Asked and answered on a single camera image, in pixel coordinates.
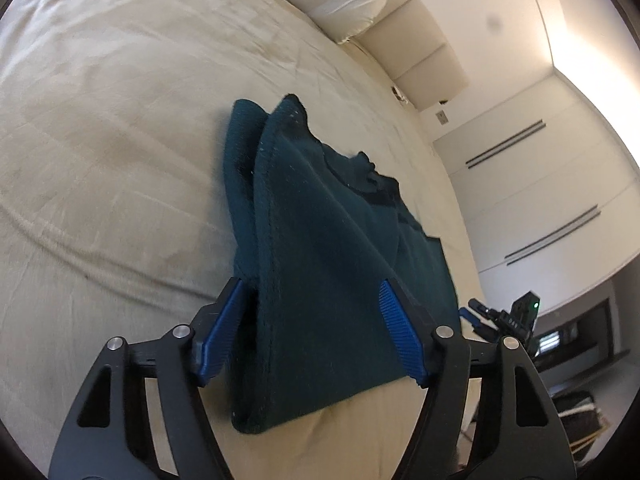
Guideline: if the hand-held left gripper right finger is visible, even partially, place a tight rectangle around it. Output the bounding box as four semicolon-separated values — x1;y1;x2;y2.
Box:
377;278;577;480

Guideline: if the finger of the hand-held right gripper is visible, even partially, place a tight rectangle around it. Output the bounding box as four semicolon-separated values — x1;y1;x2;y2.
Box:
458;308;497;337
467;298;502;323

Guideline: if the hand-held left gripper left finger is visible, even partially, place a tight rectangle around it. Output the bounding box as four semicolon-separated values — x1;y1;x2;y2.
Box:
47;277;252;480

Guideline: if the dark green knit sweater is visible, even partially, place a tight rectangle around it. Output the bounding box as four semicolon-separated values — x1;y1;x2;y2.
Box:
220;93;462;436

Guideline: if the dark cabinet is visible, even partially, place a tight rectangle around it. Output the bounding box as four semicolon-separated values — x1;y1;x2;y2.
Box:
534;294;632;378

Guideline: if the dark basket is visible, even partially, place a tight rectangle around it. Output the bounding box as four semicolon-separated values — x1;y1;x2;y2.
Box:
549;391;612;463

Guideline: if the bed with beige sheet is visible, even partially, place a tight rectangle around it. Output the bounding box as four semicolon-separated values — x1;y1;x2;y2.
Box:
0;0;485;480

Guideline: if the beige padded headboard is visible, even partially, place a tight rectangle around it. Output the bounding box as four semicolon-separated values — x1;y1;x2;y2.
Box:
349;0;471;112

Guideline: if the white wardrobe with black handles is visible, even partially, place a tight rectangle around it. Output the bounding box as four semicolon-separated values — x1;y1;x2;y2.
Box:
432;66;640;313

